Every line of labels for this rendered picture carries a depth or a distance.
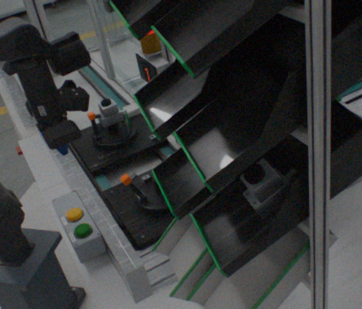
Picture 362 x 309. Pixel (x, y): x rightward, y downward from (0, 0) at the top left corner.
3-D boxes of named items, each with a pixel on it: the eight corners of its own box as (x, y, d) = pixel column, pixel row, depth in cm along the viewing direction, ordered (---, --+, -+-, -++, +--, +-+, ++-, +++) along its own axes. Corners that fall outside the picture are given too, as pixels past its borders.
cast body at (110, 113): (103, 128, 142) (98, 107, 138) (99, 122, 146) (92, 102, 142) (130, 118, 145) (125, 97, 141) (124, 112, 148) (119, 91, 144)
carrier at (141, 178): (140, 252, 110) (127, 210, 103) (103, 196, 128) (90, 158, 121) (230, 206, 117) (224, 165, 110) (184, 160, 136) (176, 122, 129)
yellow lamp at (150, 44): (146, 55, 121) (143, 37, 118) (139, 49, 125) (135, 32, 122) (164, 49, 123) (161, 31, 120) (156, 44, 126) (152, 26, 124)
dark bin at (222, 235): (227, 279, 70) (200, 253, 66) (197, 222, 81) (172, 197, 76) (385, 158, 68) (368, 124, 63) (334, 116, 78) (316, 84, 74)
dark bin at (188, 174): (179, 221, 82) (153, 196, 77) (158, 177, 92) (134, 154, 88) (314, 116, 79) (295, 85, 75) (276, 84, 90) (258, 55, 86)
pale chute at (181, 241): (188, 302, 92) (169, 297, 90) (168, 255, 103) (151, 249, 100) (278, 188, 84) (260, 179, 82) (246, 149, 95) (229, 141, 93)
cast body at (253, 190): (263, 220, 73) (241, 194, 68) (251, 203, 76) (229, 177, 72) (308, 185, 72) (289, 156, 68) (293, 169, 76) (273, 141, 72)
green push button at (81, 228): (79, 243, 115) (76, 237, 114) (74, 233, 118) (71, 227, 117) (94, 235, 116) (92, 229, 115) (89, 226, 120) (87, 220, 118)
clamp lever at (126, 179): (139, 200, 118) (122, 182, 113) (136, 196, 119) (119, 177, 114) (151, 190, 118) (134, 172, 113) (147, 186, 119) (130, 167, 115)
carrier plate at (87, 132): (93, 177, 136) (91, 171, 135) (69, 140, 155) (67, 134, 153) (169, 144, 144) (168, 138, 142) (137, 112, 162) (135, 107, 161)
